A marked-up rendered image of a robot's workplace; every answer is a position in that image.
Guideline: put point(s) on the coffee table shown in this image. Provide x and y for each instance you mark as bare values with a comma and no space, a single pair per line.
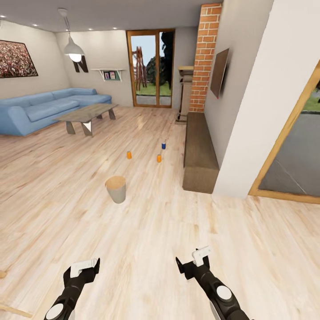
85,116

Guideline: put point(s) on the cabinet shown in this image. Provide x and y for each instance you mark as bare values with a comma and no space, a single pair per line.
201,167

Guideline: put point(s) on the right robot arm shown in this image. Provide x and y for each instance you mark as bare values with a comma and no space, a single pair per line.
223,302

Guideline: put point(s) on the shelf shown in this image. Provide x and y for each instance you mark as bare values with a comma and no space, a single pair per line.
117,73

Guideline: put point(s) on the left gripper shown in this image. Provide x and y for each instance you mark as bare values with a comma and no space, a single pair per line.
86,276

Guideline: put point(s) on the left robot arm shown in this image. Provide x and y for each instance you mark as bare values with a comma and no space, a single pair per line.
76,276

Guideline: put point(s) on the trash can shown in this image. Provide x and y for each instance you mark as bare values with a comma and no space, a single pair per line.
116,187

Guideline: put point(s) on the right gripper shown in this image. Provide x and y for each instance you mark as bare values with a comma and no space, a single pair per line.
190,270

